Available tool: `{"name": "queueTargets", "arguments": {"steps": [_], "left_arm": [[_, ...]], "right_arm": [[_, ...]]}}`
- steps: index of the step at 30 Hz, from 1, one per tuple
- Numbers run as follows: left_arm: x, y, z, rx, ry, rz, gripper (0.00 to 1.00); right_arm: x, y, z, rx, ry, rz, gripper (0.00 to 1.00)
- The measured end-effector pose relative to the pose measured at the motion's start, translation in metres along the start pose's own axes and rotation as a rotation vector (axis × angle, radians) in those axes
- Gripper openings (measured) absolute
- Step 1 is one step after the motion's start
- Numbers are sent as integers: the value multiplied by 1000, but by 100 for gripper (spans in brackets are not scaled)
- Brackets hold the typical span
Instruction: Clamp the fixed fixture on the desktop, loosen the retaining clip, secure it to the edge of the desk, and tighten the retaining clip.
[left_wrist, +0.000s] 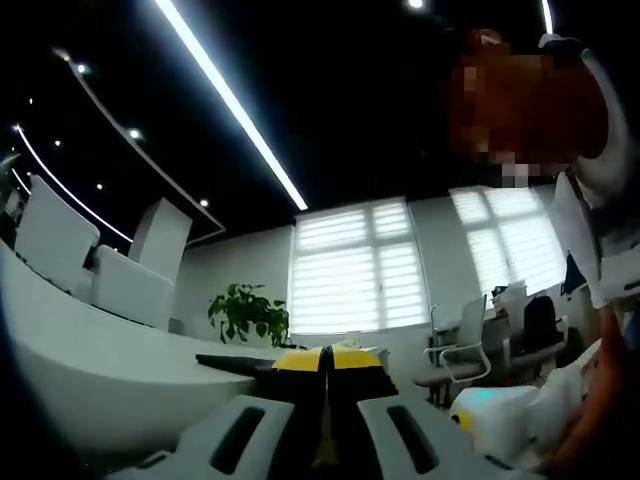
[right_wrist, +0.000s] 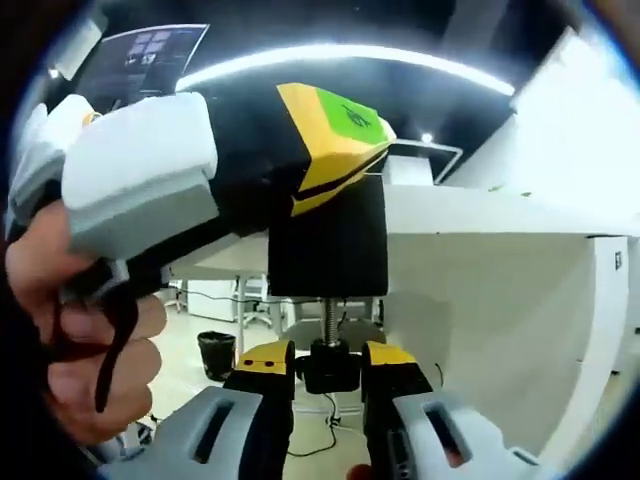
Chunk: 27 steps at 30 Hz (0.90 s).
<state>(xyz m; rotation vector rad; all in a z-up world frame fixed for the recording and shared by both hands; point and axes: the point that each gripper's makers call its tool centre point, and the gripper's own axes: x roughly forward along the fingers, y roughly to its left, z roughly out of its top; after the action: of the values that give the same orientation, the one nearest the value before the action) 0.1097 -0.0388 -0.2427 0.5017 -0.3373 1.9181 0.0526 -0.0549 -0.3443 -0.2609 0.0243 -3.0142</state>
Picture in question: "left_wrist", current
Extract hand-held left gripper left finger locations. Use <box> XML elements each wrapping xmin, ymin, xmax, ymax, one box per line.
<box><xmin>106</xmin><ymin>347</ymin><xmax>327</xmax><ymax>480</ymax></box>

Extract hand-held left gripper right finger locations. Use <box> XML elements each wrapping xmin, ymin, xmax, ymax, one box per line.
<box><xmin>327</xmin><ymin>342</ymin><xmax>542</xmax><ymax>480</ymax></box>

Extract white desk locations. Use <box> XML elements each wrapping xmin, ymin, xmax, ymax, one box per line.
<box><xmin>0</xmin><ymin>239</ymin><xmax>281</xmax><ymax>451</ymax></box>

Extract white mesh office chair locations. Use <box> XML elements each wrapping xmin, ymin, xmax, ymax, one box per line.
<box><xmin>414</xmin><ymin>293</ymin><xmax>501</xmax><ymax>401</ymax></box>

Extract black office chair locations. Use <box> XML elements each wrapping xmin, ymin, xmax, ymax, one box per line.
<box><xmin>509</xmin><ymin>294</ymin><xmax>571</xmax><ymax>381</ymax></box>

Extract white paper box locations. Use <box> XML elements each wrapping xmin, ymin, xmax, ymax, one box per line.
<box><xmin>492</xmin><ymin>279</ymin><xmax>529</xmax><ymax>316</ymax></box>

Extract green potted plant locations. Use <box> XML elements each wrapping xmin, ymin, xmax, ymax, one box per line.
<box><xmin>207</xmin><ymin>283</ymin><xmax>291</xmax><ymax>349</ymax></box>

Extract window with white blinds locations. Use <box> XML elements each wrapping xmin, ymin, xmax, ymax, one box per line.
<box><xmin>448</xmin><ymin>184</ymin><xmax>569</xmax><ymax>296</ymax></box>
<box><xmin>288</xmin><ymin>197</ymin><xmax>432</xmax><ymax>336</ymax></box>

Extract dark blue cloth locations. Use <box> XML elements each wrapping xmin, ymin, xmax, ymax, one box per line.
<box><xmin>559</xmin><ymin>248</ymin><xmax>587</xmax><ymax>297</ymax></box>

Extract white plastic storage box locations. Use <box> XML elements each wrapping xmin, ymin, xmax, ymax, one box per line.
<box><xmin>13</xmin><ymin>173</ymin><xmax>101</xmax><ymax>299</ymax></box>
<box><xmin>92</xmin><ymin>243</ymin><xmax>174</xmax><ymax>331</ymax></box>

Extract white chest-worn device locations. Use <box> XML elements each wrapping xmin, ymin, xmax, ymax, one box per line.
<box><xmin>592</xmin><ymin>249</ymin><xmax>640</xmax><ymax>307</ymax></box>

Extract white square pillar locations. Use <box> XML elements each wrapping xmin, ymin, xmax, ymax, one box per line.
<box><xmin>128</xmin><ymin>197</ymin><xmax>194</xmax><ymax>281</ymax></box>

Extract person's white shirt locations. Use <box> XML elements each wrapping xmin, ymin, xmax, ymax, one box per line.
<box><xmin>537</xmin><ymin>34</ymin><xmax>640</xmax><ymax>311</ymax></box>

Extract round ceiling spotlights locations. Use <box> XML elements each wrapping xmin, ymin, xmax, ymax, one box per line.
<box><xmin>24</xmin><ymin>0</ymin><xmax>424</xmax><ymax>209</ymax></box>

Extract long ceiling light strip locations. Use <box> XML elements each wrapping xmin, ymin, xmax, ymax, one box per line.
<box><xmin>153</xmin><ymin>0</ymin><xmax>310</xmax><ymax>211</ymax></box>

